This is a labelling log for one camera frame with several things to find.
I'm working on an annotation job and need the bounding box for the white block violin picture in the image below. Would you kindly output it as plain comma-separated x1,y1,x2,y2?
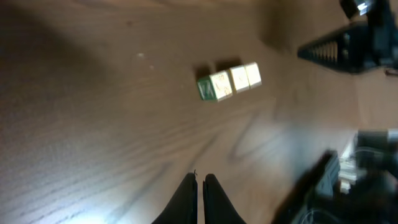
229,65,250,93

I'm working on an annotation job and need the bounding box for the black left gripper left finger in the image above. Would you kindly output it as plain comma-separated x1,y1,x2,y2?
152,172,198,224

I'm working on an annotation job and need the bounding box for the white block table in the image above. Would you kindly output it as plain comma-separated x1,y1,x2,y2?
197,71,233,101

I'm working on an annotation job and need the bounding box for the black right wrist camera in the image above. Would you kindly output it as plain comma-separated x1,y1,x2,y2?
339,0,374,19

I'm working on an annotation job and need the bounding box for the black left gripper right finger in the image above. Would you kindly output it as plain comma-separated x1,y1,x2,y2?
203,174,246,224

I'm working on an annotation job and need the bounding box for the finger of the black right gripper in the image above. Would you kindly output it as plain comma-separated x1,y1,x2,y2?
297,22,377,74

